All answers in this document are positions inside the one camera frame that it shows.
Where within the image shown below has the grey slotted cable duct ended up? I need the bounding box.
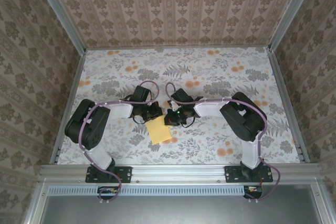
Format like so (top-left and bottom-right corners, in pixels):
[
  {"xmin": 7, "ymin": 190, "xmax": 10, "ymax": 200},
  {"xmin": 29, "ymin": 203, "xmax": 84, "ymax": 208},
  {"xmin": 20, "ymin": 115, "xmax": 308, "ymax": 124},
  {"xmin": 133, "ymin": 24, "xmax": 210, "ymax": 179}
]
[{"xmin": 48, "ymin": 185, "xmax": 246, "ymax": 197}]

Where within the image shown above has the black connector board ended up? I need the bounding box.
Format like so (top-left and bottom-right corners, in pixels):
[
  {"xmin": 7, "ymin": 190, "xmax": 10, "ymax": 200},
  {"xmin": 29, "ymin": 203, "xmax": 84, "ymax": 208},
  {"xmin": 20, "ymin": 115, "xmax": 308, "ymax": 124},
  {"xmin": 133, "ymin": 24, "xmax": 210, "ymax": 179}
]
[
  {"xmin": 97, "ymin": 186, "xmax": 119, "ymax": 200},
  {"xmin": 243, "ymin": 185, "xmax": 263, "ymax": 200}
]

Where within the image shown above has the aluminium frame post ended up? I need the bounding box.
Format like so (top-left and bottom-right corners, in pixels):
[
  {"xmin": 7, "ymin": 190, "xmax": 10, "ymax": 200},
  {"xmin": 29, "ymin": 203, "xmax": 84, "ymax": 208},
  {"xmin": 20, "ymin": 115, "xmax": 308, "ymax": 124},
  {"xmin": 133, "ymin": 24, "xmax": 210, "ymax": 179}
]
[
  {"xmin": 30, "ymin": 0, "xmax": 87, "ymax": 54},
  {"xmin": 268, "ymin": 0, "xmax": 320, "ymax": 51}
]

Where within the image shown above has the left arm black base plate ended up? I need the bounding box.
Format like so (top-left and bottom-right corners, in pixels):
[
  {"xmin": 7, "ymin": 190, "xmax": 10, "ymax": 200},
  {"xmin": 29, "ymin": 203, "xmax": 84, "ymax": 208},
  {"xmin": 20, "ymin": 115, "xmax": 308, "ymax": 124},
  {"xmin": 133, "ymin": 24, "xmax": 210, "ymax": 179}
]
[{"xmin": 85, "ymin": 166, "xmax": 132, "ymax": 184}]

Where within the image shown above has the yellow cloth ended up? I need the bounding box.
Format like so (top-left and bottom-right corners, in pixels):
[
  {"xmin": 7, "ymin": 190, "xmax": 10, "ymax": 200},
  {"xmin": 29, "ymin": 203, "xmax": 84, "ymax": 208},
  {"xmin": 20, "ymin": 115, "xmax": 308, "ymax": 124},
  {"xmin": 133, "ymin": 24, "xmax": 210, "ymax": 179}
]
[{"xmin": 145, "ymin": 115, "xmax": 173, "ymax": 145}]

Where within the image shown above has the gripper thin black cable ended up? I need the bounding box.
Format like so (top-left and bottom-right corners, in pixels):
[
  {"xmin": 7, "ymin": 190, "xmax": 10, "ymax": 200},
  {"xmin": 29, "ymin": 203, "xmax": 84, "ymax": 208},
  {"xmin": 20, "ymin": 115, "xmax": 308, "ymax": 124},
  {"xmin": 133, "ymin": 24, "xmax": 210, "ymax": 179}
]
[
  {"xmin": 132, "ymin": 113, "xmax": 149, "ymax": 125},
  {"xmin": 181, "ymin": 115, "xmax": 198, "ymax": 128}
]

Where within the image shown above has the aluminium mounting rail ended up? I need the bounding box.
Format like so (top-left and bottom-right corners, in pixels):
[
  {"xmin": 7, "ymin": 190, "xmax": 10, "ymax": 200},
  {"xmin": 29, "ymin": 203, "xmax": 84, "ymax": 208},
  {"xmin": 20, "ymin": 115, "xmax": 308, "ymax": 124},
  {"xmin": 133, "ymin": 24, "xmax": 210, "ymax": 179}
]
[{"xmin": 39, "ymin": 163, "xmax": 322, "ymax": 183}]

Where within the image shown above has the left gripper thin black cable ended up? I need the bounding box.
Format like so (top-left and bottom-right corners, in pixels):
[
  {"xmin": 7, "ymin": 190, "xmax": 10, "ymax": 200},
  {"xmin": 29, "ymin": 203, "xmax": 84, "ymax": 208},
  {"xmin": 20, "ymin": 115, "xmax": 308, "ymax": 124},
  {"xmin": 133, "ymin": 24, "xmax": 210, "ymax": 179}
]
[{"xmin": 132, "ymin": 113, "xmax": 149, "ymax": 125}]

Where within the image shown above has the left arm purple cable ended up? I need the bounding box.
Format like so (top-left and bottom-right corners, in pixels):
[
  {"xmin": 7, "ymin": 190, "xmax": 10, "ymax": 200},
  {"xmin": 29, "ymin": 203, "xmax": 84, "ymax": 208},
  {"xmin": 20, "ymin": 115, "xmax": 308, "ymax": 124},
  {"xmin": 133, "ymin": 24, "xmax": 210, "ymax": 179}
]
[{"xmin": 78, "ymin": 80, "xmax": 160, "ymax": 205}]

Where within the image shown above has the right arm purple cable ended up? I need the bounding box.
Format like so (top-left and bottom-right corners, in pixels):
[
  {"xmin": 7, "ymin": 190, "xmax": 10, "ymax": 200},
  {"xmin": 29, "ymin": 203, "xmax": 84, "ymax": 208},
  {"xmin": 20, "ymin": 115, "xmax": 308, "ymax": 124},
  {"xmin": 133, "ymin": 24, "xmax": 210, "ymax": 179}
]
[{"xmin": 165, "ymin": 82, "xmax": 280, "ymax": 205}]

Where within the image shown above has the aluminium side rail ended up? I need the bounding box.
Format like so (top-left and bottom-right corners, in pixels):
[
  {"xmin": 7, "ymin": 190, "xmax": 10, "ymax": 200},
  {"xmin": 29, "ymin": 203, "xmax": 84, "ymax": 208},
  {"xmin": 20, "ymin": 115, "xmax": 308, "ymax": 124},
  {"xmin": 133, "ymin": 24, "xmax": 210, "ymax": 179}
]
[
  {"xmin": 49, "ymin": 49, "xmax": 87, "ymax": 164},
  {"xmin": 268, "ymin": 49, "xmax": 310, "ymax": 163}
]

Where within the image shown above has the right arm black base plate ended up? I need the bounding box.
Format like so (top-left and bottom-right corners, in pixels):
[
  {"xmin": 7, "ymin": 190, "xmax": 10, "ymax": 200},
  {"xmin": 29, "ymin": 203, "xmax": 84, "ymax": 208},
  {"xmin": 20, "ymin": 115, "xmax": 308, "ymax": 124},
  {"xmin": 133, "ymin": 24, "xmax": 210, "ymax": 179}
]
[{"xmin": 225, "ymin": 165, "xmax": 274, "ymax": 184}]

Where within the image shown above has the grey metal panel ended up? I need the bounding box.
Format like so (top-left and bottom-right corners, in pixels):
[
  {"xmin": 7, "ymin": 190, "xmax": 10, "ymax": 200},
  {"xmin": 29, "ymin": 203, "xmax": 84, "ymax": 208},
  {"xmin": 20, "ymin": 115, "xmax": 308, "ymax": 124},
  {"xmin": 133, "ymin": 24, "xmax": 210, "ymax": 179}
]
[{"xmin": 39, "ymin": 195, "xmax": 323, "ymax": 224}]

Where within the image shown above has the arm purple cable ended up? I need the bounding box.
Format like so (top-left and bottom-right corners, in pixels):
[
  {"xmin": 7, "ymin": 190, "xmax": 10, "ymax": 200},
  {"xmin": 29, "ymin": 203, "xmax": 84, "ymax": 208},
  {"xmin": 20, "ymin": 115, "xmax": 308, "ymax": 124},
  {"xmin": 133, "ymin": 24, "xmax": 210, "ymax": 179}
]
[
  {"xmin": 165, "ymin": 82, "xmax": 280, "ymax": 205},
  {"xmin": 78, "ymin": 80, "xmax": 160, "ymax": 205}
]

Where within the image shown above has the aluminium rear rail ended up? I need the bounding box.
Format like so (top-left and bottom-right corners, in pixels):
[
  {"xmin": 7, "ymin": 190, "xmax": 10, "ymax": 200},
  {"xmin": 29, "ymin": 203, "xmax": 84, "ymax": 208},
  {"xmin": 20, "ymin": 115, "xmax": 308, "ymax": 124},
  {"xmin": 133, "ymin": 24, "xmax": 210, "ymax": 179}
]
[{"xmin": 85, "ymin": 45, "xmax": 271, "ymax": 51}]

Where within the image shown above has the floral table cloth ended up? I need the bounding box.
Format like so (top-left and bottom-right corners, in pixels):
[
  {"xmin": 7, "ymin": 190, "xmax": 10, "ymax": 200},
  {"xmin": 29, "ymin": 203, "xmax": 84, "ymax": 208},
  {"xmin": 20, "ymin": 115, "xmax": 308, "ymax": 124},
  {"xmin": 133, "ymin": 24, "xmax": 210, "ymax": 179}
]
[{"xmin": 56, "ymin": 47, "xmax": 301, "ymax": 166}]

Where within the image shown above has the right gripper thin black cable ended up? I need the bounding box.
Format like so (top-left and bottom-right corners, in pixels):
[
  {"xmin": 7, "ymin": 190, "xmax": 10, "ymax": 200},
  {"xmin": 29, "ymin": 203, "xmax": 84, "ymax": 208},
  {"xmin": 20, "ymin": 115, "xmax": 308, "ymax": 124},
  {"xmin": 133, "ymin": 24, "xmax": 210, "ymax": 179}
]
[{"xmin": 181, "ymin": 115, "xmax": 198, "ymax": 128}]

